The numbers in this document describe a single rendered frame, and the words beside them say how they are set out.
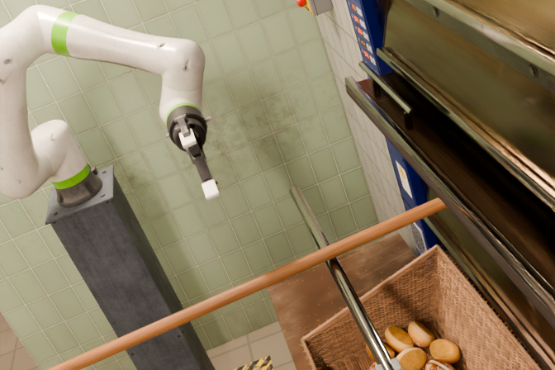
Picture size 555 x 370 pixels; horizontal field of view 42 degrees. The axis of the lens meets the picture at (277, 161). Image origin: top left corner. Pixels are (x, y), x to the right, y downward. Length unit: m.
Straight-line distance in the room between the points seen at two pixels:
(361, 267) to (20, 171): 1.18
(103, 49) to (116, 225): 0.65
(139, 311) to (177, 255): 0.62
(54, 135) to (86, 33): 0.43
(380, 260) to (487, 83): 1.29
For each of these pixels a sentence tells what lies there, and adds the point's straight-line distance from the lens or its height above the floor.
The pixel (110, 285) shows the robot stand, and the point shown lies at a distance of 2.44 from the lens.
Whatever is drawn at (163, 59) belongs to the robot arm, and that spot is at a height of 1.64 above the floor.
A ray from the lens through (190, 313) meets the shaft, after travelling 1.66.
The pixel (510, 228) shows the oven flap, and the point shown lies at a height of 1.40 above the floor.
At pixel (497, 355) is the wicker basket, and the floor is 0.76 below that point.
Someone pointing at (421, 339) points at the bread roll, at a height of 0.64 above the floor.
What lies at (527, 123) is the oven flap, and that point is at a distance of 1.29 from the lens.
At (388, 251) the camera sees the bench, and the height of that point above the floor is 0.58.
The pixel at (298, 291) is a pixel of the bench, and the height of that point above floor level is 0.58.
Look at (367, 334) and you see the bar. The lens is 1.48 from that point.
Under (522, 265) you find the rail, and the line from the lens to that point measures 1.16.
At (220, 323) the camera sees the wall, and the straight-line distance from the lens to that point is 3.32.
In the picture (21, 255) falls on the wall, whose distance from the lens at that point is 3.05.
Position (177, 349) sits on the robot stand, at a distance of 2.63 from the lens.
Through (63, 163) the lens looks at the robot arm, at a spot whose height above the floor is 1.34.
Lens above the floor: 2.20
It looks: 29 degrees down
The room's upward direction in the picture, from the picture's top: 21 degrees counter-clockwise
